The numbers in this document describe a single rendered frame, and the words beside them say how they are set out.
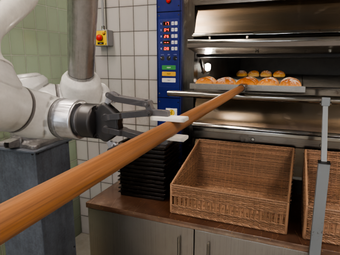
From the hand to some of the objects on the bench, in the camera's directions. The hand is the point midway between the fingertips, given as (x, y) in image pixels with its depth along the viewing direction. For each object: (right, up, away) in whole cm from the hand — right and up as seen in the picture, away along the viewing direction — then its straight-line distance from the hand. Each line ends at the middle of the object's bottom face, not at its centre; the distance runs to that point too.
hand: (170, 127), depth 63 cm
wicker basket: (+34, -40, +107) cm, 119 cm away
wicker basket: (+90, -45, +84) cm, 132 cm away
